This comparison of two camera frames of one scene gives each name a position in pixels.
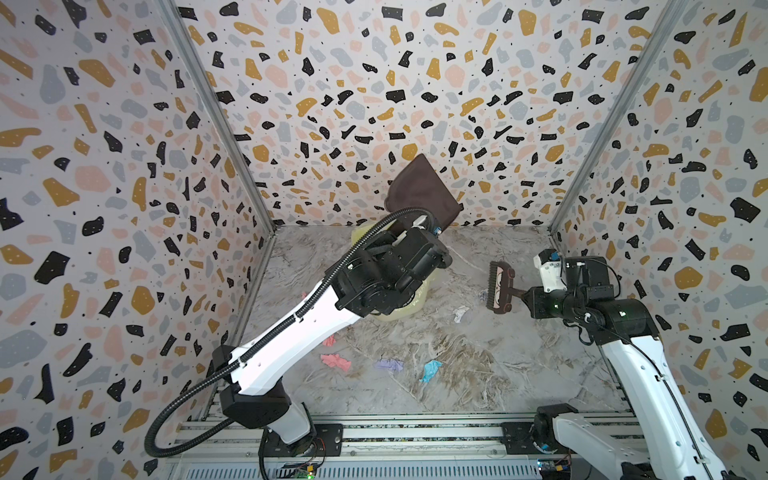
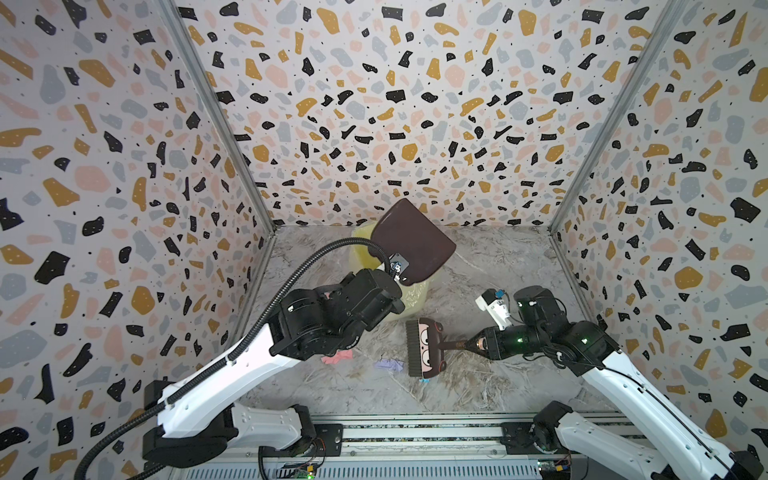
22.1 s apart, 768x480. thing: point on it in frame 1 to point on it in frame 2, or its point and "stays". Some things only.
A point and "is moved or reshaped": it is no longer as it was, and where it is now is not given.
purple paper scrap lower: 389,363 stays
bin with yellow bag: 419,300 stays
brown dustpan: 420,186 is moved or reshaped
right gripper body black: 527,297 to 486,344
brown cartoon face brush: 500,290 to 423,347
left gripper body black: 382,249 to 356,337
